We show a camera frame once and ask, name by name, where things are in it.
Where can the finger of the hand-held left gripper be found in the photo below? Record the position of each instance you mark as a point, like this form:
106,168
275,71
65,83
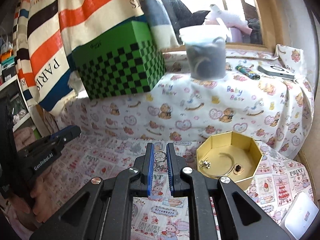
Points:
72,132
54,136

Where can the storage shelf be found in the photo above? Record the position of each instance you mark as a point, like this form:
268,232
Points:
11,80

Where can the gold hexagonal box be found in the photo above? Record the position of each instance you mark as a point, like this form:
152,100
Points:
225,143

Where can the pink patchwork print cloth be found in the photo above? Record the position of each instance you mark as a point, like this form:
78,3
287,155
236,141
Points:
105,160

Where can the white box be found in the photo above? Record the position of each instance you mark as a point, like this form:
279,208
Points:
300,217

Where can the white plush toy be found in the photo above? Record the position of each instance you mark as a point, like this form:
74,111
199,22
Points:
227,17

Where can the silver bangle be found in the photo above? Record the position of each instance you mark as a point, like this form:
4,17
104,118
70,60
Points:
233,163

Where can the dark flat device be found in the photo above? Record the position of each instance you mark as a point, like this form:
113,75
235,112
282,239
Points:
276,71

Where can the striped curtain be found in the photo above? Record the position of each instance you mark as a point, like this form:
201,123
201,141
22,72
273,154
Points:
50,42

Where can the black cloth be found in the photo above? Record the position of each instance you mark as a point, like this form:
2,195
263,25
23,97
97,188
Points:
180,7

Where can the green lighter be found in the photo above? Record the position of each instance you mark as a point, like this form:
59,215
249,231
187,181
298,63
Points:
246,72

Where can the bear print cloth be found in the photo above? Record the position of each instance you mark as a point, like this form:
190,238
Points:
200,105

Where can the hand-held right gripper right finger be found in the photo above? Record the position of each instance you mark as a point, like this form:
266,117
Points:
170,170

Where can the green checkered box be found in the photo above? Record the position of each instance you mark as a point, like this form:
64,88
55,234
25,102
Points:
117,75

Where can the wooden window frame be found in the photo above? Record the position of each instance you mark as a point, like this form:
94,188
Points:
266,17

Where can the person's left hand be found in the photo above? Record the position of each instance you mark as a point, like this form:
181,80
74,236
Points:
41,200

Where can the clear plastic jar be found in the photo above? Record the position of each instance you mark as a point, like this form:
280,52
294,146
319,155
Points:
206,60

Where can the silver charm cluster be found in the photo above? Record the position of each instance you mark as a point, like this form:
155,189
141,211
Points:
205,164

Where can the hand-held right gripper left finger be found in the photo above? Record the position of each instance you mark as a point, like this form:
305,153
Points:
150,170

